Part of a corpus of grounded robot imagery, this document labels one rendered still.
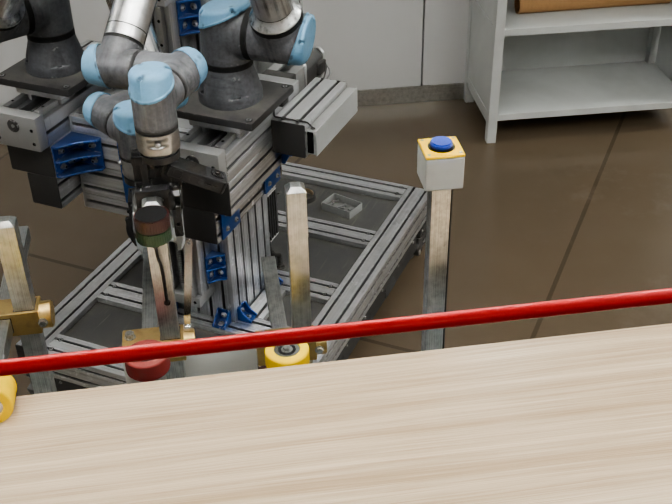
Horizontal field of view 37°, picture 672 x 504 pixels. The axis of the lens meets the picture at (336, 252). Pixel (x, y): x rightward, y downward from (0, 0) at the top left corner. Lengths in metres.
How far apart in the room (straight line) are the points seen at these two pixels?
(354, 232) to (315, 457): 1.81
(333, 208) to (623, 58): 1.95
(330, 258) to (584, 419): 1.69
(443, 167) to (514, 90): 2.83
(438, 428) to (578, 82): 3.19
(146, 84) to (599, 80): 3.27
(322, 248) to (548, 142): 1.48
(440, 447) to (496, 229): 2.24
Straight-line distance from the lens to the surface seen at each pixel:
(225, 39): 2.27
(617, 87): 4.68
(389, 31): 4.57
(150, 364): 1.80
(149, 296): 2.04
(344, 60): 4.59
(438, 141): 1.76
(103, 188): 2.67
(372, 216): 3.46
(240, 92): 2.32
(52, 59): 2.57
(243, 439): 1.65
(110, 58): 1.86
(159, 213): 1.71
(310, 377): 1.75
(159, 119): 1.73
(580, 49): 4.83
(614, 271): 3.65
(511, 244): 3.73
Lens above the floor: 2.06
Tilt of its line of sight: 34 degrees down
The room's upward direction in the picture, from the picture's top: 1 degrees counter-clockwise
